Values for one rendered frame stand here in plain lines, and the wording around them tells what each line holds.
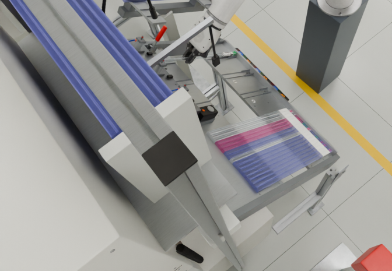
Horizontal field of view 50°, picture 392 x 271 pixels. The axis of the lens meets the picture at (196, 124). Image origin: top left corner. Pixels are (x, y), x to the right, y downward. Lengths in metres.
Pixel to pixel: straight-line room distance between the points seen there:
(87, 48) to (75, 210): 0.24
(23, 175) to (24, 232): 0.08
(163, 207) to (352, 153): 1.66
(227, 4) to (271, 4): 1.40
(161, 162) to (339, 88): 2.22
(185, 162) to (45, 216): 0.29
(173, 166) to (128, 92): 0.10
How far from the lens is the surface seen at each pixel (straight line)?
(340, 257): 2.31
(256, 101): 1.62
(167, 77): 1.31
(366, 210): 2.39
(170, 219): 0.92
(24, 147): 0.68
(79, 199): 0.62
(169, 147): 0.41
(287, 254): 2.29
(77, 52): 0.49
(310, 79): 2.49
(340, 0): 1.93
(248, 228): 1.68
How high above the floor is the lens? 2.28
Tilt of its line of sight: 67 degrees down
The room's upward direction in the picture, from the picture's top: 20 degrees counter-clockwise
